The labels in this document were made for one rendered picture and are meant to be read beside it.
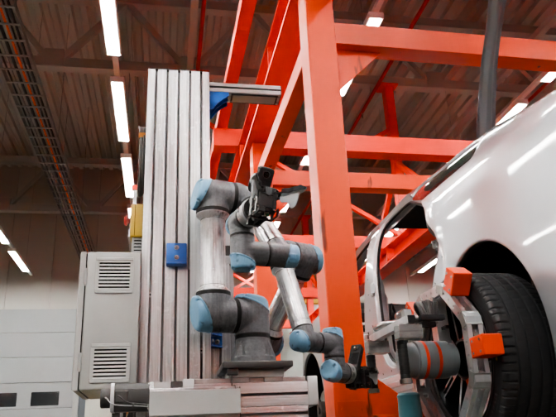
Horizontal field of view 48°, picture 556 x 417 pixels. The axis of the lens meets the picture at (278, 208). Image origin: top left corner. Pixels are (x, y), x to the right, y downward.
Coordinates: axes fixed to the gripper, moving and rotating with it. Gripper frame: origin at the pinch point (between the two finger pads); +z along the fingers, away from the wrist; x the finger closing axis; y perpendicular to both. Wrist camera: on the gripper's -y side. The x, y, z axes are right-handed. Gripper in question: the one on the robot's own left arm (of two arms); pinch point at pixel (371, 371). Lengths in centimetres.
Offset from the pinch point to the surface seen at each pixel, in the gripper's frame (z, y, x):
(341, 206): 19, -81, -17
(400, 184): 240, -183, -72
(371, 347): -2.0, -9.0, 1.5
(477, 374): -15.6, 6.9, 46.6
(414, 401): 2.3, 12.6, 15.2
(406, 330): -24.7, -9.5, 26.9
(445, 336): 3.3, -10.2, 30.8
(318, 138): 13, -118, -23
